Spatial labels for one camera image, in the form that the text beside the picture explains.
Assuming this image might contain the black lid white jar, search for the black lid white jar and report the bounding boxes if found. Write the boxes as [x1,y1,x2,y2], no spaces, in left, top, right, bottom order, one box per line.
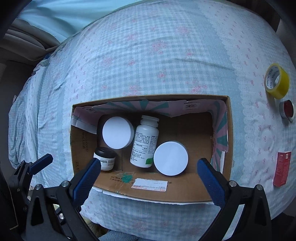
[93,147,116,171]

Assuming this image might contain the white pill bottle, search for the white pill bottle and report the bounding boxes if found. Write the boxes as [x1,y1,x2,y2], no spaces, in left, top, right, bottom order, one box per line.
[130,115,159,168]

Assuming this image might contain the red carton box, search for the red carton box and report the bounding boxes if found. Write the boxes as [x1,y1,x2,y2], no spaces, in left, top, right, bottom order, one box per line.
[273,151,292,187]

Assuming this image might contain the red lid tin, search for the red lid tin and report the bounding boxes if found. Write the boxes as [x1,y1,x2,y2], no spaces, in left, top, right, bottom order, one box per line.
[279,99,295,123]

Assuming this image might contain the yellow tape roll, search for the yellow tape roll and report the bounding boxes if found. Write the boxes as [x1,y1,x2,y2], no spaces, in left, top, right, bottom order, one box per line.
[264,63,290,99]

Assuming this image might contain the cardboard box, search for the cardboard box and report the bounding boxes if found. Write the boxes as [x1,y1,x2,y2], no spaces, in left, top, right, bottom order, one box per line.
[70,94,233,203]

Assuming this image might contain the left grey curtain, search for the left grey curtain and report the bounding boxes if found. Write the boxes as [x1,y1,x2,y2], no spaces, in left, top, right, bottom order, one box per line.
[1,19,60,64]

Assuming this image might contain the checkered bed sheet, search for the checkered bed sheet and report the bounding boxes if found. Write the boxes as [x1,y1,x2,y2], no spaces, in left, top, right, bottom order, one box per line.
[7,0,296,241]

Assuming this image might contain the light blue hanging cloth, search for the light blue hanging cloth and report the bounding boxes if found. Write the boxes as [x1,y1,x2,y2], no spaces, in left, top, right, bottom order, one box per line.
[18,1,140,43]

